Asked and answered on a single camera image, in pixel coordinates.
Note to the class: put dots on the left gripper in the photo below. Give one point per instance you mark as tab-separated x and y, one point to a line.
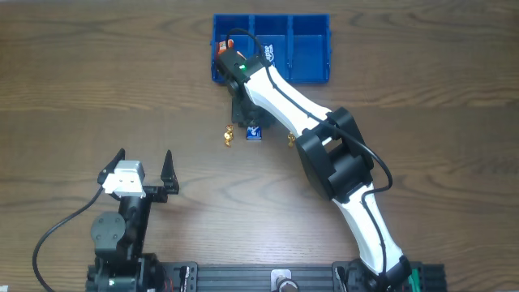
156	194

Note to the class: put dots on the gold candy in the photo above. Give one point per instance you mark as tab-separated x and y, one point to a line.
229	137
291	141

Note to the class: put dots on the blue candy pack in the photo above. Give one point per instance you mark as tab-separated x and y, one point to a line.
270	52
254	134

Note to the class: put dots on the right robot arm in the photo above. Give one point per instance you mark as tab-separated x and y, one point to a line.
284	101

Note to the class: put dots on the blue tray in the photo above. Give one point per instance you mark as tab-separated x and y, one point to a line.
308	52

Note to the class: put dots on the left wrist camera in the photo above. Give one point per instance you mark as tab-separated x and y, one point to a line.
125	178

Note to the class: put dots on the mounting rail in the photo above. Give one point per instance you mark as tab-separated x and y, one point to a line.
243	280

